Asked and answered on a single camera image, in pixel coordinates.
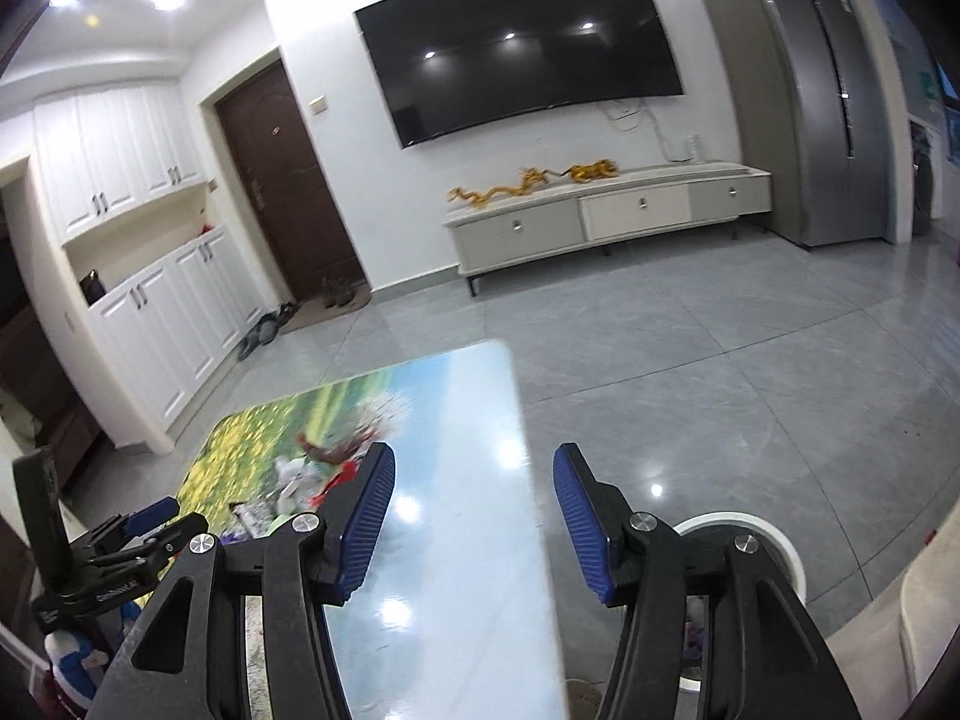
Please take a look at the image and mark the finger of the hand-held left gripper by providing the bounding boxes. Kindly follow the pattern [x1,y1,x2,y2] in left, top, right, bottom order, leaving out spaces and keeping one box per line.
[90,514,211,567]
[71,496,181,552]

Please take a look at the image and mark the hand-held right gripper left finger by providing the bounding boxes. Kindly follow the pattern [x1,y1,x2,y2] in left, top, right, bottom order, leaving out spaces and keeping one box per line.
[94,441,398,720]

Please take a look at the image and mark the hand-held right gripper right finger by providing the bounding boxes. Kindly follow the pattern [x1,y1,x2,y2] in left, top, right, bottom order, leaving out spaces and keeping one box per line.
[553,444,863,720]

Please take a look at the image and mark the white tissue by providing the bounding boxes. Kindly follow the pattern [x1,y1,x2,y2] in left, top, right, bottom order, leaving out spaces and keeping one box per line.
[271,454,331,503]

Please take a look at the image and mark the brown red snack wrapper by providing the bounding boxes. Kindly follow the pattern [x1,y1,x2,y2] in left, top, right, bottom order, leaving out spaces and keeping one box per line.
[295,427,376,462]

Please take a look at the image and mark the silver packet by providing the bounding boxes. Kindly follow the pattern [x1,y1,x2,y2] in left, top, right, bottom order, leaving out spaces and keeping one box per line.
[232,501,282,533]

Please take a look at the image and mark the white round bin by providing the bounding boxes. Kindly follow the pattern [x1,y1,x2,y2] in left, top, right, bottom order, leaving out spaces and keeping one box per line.
[675,511,807,691]

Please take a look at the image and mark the landscape print table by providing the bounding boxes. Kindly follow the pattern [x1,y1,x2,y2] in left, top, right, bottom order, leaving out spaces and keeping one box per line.
[176,340,567,720]

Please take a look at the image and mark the white shoe cabinet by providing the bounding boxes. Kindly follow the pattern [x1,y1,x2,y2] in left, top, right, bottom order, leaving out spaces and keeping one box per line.
[34,82,260,451]

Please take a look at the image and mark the brown doormat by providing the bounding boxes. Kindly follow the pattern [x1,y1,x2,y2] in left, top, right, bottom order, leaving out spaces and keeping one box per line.
[281,286,372,335]

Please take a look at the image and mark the white grey television cabinet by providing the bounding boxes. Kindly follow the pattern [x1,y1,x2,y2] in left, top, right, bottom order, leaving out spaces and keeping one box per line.
[442,163,773,297]

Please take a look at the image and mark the golden dragon figurine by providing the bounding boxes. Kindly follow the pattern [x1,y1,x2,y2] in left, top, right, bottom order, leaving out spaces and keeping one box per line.
[448,167,571,209]

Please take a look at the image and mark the dark brown entrance door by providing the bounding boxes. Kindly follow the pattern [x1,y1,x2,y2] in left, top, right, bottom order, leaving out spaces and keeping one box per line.
[216,64,366,302]

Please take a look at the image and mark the golden animal figurine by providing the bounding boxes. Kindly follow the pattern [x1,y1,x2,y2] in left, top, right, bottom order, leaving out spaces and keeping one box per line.
[562,159,620,185]

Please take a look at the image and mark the beige sofa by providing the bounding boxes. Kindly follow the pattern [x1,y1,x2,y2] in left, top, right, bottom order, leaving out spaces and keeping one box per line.
[896,536,960,698]

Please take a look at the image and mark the grey steel refrigerator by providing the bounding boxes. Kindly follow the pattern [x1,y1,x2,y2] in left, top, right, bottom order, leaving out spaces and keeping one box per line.
[690,0,912,248]

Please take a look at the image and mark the white wall cable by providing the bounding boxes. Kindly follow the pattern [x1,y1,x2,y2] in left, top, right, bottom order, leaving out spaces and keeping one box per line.
[600,97,691,162]

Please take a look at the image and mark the black wall television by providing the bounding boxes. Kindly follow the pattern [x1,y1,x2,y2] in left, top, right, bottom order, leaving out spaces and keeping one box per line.
[354,0,685,149]

